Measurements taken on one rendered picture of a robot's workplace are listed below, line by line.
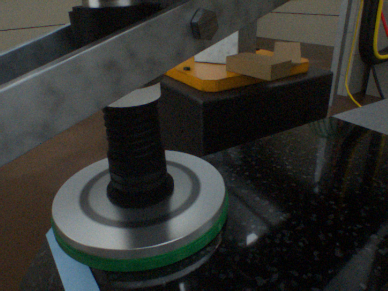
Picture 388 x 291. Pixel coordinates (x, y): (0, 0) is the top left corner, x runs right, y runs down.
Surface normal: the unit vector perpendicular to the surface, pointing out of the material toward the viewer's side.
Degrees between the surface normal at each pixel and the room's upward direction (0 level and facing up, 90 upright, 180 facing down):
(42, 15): 90
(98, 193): 0
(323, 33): 90
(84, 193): 0
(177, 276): 0
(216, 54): 90
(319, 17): 90
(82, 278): 44
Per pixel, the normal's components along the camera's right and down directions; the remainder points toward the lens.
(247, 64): -0.78, 0.30
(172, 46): 0.65, 0.32
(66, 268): -0.61, -0.46
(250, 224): -0.04, -0.90
